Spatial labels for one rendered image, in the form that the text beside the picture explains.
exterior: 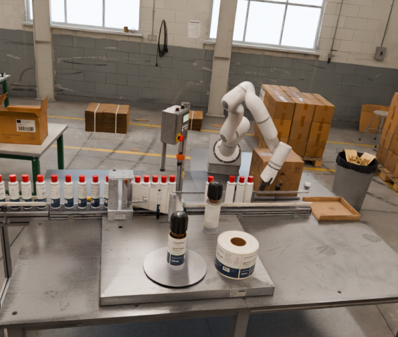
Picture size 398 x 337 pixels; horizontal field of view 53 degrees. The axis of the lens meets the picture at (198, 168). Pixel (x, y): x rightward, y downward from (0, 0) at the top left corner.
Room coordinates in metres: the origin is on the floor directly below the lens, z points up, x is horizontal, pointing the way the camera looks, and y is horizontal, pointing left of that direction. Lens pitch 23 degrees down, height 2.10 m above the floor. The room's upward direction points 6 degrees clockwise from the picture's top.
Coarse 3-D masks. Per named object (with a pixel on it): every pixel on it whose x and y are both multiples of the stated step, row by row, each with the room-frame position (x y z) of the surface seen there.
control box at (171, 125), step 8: (168, 112) 2.21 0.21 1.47; (176, 112) 2.21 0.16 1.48; (184, 112) 2.27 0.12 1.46; (168, 120) 2.21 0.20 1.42; (176, 120) 2.19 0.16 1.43; (168, 128) 2.21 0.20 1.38; (176, 128) 2.19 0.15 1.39; (168, 136) 2.20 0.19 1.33; (176, 136) 2.19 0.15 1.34; (184, 136) 2.30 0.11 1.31
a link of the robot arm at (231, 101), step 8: (240, 88) 2.45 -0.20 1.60; (224, 96) 2.42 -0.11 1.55; (232, 96) 2.40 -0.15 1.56; (240, 96) 2.42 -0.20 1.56; (224, 104) 2.40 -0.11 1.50; (232, 104) 2.39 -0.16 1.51; (240, 104) 2.54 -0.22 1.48; (232, 112) 2.44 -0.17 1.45; (240, 112) 2.50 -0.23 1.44; (232, 120) 2.56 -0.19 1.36; (240, 120) 2.57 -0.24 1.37; (224, 128) 2.63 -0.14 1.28; (232, 128) 2.59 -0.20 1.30; (224, 136) 2.63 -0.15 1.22; (232, 136) 2.61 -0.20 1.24
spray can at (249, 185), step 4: (248, 176) 2.32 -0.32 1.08; (248, 180) 2.31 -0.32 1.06; (252, 180) 2.31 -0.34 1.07; (248, 184) 2.30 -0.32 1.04; (252, 184) 2.30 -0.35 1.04; (248, 188) 2.30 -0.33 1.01; (252, 188) 2.31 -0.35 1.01; (244, 192) 2.31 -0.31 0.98; (248, 192) 2.30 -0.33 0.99; (244, 196) 2.31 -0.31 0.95; (248, 196) 2.30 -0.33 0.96; (244, 200) 2.30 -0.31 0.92; (248, 200) 2.30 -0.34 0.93
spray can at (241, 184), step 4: (240, 176) 2.31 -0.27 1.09; (240, 180) 2.29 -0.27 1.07; (244, 180) 2.30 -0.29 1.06; (240, 184) 2.28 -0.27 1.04; (244, 184) 2.29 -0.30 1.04; (236, 188) 2.30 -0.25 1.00; (240, 188) 2.28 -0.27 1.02; (244, 188) 2.29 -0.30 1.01; (236, 192) 2.29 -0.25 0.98; (240, 192) 2.28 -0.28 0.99; (236, 196) 2.29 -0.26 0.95; (240, 196) 2.28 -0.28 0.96; (236, 200) 2.28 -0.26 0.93; (240, 200) 2.28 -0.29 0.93
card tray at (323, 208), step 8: (304, 200) 2.56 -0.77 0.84; (312, 200) 2.58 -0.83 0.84; (320, 200) 2.59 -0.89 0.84; (328, 200) 2.61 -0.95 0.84; (336, 200) 2.62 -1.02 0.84; (344, 200) 2.58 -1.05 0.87; (312, 208) 2.47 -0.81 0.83; (320, 208) 2.48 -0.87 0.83; (328, 208) 2.50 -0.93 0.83; (336, 208) 2.51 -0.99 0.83; (344, 208) 2.52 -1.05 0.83; (352, 208) 2.48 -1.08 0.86; (320, 216) 2.31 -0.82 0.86; (328, 216) 2.32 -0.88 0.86; (336, 216) 2.34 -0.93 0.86; (344, 216) 2.35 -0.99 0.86; (352, 216) 2.36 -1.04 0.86; (360, 216) 2.38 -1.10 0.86
